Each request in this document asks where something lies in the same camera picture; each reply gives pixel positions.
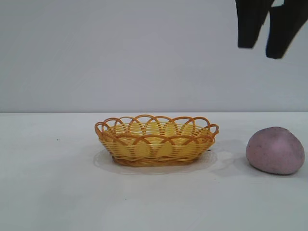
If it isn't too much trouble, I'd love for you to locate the pink peach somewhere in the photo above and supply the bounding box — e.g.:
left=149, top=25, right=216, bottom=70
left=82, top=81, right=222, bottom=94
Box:
left=246, top=126, right=306, bottom=176

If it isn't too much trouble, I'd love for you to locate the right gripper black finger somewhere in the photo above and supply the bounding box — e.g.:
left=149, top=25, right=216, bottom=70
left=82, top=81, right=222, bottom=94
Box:
left=235, top=0, right=272, bottom=50
left=266, top=0, right=308, bottom=59

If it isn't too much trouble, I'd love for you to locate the yellow woven wicker basket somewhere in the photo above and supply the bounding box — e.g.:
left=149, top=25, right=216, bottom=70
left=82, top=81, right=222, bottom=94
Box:
left=94, top=114, right=219, bottom=167

